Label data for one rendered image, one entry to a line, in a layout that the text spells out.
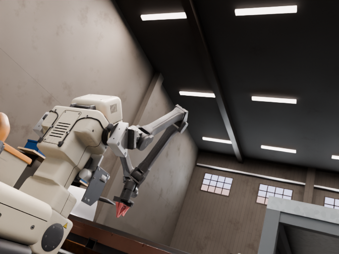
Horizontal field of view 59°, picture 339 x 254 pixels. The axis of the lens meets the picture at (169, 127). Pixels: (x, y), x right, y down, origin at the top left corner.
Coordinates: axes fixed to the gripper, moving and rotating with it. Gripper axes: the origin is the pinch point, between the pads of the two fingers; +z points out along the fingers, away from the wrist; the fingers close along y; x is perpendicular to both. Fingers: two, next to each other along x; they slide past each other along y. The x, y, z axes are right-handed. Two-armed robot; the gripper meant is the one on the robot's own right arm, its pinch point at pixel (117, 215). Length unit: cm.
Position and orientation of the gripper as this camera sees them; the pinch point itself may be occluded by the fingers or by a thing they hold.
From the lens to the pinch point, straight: 168.4
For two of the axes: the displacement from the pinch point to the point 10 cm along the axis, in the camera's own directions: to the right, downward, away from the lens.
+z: -3.2, 8.6, -3.9
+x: -3.8, -5.0, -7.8
